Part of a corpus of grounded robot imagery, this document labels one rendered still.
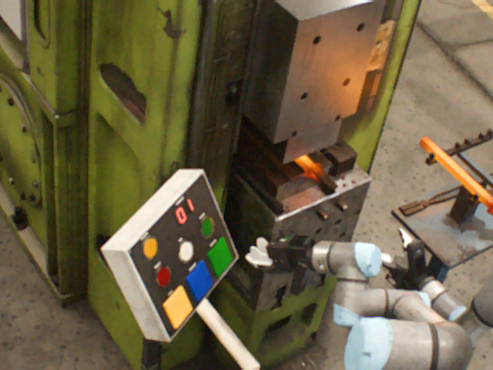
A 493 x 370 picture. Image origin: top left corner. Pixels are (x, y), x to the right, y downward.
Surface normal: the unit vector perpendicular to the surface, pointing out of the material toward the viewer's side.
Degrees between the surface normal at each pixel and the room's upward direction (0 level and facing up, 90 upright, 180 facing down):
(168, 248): 60
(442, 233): 0
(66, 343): 0
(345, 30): 90
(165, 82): 89
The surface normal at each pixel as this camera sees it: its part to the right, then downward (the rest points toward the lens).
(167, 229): 0.82, 0.00
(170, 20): -0.80, 0.31
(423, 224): 0.14, -0.72
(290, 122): 0.58, 0.62
